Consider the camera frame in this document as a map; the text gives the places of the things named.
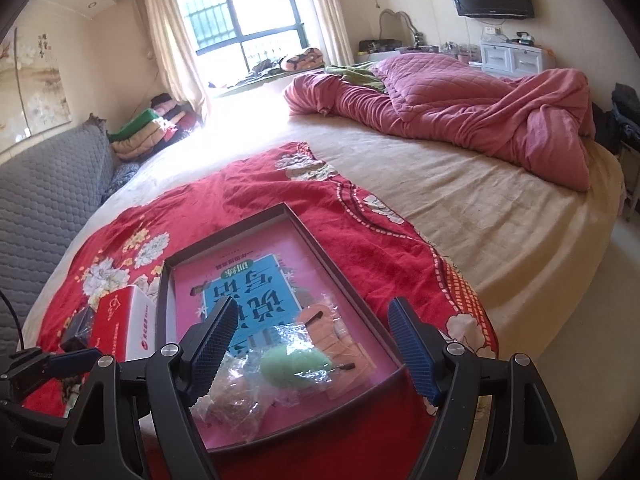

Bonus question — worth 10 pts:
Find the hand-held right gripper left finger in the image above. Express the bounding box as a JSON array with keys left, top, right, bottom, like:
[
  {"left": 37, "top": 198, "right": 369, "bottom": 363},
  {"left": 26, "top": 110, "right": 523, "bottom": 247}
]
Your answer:
[{"left": 60, "top": 296, "right": 241, "bottom": 480}]

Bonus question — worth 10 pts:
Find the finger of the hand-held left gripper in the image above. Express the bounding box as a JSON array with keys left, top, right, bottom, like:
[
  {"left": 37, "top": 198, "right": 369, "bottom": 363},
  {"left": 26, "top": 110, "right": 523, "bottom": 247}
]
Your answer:
[{"left": 42, "top": 347, "right": 103, "bottom": 378}]

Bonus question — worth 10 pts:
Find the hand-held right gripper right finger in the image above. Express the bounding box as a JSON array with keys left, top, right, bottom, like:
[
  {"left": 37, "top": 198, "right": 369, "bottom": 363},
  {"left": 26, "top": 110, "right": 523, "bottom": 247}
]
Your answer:
[{"left": 387, "top": 296, "right": 578, "bottom": 480}]

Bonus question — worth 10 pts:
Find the beige item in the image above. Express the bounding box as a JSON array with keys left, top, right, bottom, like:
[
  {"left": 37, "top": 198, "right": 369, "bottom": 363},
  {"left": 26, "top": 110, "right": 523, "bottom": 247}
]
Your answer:
[{"left": 192, "top": 355, "right": 271, "bottom": 443}]

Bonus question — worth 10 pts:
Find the red tissue pack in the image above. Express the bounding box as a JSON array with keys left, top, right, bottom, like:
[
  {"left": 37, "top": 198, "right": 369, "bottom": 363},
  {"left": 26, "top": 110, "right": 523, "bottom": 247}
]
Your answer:
[{"left": 90, "top": 284, "right": 160, "bottom": 363}]

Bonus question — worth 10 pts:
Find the pink cloth packet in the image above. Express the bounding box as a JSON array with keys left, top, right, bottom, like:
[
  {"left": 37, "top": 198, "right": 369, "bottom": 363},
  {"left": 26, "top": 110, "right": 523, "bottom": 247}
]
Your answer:
[{"left": 295, "top": 305, "right": 376, "bottom": 401}]

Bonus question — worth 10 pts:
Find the green puff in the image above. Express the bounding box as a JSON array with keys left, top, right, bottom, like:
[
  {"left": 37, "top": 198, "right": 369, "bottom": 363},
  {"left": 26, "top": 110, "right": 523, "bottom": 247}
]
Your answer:
[{"left": 227, "top": 322, "right": 361, "bottom": 406}]

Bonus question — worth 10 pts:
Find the dark cardboard box lid tray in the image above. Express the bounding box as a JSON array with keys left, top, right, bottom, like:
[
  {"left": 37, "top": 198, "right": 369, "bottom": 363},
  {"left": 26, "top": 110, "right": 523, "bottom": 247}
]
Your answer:
[{"left": 156, "top": 202, "right": 407, "bottom": 456}]

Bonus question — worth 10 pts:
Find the dark blue box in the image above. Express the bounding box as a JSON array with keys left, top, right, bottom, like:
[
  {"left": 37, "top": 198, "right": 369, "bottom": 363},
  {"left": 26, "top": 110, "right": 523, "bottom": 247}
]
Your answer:
[{"left": 60, "top": 310, "right": 98, "bottom": 353}]

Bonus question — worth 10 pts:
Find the pink and blue book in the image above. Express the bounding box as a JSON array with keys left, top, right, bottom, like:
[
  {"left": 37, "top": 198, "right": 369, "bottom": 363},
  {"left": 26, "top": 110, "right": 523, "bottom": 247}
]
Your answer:
[{"left": 172, "top": 252, "right": 396, "bottom": 446}]

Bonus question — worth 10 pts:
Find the bed with cream sheet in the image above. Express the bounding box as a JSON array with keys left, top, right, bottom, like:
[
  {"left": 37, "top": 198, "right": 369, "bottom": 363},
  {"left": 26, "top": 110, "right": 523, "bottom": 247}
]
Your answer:
[{"left": 15, "top": 72, "right": 626, "bottom": 361}]

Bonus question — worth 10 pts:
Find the grey quilted headboard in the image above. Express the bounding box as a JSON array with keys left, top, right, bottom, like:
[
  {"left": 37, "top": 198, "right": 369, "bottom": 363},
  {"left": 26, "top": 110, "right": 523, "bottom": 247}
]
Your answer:
[{"left": 0, "top": 122, "right": 118, "bottom": 351}]

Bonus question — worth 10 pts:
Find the red floral blanket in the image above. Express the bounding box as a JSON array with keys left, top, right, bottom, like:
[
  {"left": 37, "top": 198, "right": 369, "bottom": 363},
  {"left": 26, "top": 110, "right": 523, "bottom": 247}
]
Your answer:
[{"left": 22, "top": 141, "right": 501, "bottom": 480}]

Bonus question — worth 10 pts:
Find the dark patterned pillow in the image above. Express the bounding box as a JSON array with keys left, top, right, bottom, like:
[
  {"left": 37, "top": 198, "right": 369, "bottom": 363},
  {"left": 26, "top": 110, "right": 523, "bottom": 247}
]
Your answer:
[{"left": 102, "top": 160, "right": 138, "bottom": 201}]

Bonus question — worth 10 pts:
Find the stack of folded blankets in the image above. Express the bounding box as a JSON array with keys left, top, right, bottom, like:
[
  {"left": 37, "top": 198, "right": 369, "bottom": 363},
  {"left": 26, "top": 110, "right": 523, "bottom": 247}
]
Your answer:
[{"left": 107, "top": 92, "right": 201, "bottom": 161}]

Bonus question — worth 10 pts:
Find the pink quilted duvet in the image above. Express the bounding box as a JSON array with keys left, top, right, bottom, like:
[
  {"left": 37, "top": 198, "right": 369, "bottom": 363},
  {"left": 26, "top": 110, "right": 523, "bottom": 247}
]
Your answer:
[{"left": 283, "top": 53, "right": 598, "bottom": 192}]

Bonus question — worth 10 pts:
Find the green cloth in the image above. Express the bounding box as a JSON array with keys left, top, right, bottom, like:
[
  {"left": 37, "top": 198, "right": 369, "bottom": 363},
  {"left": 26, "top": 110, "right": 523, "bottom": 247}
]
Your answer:
[{"left": 327, "top": 62, "right": 388, "bottom": 93}]

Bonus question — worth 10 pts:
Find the folded floral blanket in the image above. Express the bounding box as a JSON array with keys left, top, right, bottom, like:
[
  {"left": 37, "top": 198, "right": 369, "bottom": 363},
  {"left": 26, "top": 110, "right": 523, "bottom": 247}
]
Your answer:
[{"left": 279, "top": 47, "right": 325, "bottom": 72}]

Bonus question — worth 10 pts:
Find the white drawer cabinet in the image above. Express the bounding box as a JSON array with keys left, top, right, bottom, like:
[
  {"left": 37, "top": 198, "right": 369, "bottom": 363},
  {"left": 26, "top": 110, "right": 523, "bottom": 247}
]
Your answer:
[{"left": 479, "top": 39, "right": 556, "bottom": 77}]

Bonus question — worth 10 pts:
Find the cream curtain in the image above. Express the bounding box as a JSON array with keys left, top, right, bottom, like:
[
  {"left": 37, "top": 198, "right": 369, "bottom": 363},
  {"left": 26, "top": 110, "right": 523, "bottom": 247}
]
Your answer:
[
  {"left": 300, "top": 0, "right": 356, "bottom": 66},
  {"left": 142, "top": 0, "right": 211, "bottom": 116}
]

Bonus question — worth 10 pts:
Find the dark clothes pile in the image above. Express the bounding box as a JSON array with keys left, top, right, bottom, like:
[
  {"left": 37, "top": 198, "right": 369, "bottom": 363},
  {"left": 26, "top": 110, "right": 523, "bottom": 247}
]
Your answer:
[{"left": 592, "top": 82, "right": 640, "bottom": 156}]

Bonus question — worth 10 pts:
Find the vanity mirror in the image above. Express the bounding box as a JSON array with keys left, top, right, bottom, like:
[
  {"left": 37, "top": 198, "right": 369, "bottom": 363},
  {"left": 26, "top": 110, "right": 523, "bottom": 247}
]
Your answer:
[{"left": 378, "top": 8, "right": 426, "bottom": 51}]

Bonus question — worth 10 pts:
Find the barred window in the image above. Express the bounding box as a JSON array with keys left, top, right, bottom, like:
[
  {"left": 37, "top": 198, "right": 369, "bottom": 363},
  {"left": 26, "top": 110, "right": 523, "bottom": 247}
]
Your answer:
[{"left": 172, "top": 0, "right": 307, "bottom": 73}]

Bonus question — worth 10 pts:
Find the black cable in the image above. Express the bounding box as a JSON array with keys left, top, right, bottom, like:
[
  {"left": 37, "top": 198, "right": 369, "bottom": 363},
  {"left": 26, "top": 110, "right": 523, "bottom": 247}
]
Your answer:
[{"left": 0, "top": 290, "right": 26, "bottom": 351}]

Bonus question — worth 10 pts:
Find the floral wall painting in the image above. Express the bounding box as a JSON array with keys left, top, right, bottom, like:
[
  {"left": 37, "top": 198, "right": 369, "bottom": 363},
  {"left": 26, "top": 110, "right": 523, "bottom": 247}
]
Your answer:
[{"left": 0, "top": 27, "right": 71, "bottom": 153}]

